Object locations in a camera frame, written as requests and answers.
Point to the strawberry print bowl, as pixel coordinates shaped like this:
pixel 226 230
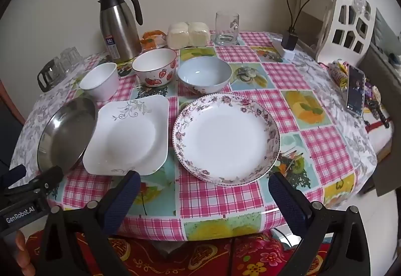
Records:
pixel 156 72

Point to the plain white cup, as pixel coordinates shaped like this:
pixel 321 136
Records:
pixel 100 88

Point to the purple snack wrapper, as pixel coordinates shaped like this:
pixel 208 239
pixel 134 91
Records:
pixel 372 91

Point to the smartphone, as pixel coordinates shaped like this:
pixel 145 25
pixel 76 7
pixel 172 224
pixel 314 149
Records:
pixel 355 91

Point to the orange snack packet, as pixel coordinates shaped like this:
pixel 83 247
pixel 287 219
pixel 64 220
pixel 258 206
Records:
pixel 152 39

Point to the bunch of keys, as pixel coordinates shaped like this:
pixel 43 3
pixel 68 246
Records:
pixel 377 110

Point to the stainless steel plate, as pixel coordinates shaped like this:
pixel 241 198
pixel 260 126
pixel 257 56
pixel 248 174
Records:
pixel 65 135

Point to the stainless steel thermos jug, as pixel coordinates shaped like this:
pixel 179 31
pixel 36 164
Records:
pixel 120 28

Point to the pink plaid tablecloth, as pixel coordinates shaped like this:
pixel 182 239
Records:
pixel 291 119

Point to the white square plate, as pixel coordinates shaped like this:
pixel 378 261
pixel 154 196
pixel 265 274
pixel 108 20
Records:
pixel 125 138

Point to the colourful snack packet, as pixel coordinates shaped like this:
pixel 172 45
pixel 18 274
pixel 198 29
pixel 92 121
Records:
pixel 338 74

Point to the floral rim round plate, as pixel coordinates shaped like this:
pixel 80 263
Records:
pixel 225 141

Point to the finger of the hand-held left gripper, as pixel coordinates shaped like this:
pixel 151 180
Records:
pixel 15 172
pixel 47 177

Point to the clear glass mug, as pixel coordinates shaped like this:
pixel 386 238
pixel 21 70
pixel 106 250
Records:
pixel 226 28

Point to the light blue bowl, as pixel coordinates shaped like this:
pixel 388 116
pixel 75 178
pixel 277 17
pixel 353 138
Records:
pixel 203 72

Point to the red floral cloth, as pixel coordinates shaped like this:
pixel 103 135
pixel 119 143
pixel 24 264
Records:
pixel 200 257

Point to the grey floral table cloth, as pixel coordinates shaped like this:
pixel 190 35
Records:
pixel 325 97

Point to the ribbed glass tumbler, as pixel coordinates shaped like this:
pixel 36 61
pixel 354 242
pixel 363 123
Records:
pixel 76 55
pixel 65 61

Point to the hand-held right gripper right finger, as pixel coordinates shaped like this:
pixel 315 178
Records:
pixel 286 200

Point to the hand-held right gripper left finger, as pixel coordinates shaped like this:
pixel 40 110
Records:
pixel 125 197

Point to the person's left hand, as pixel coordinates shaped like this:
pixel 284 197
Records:
pixel 23 251

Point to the white and red crochet mat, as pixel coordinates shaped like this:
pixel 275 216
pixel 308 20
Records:
pixel 379 138

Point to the white power adapter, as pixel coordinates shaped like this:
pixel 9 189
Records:
pixel 282 51

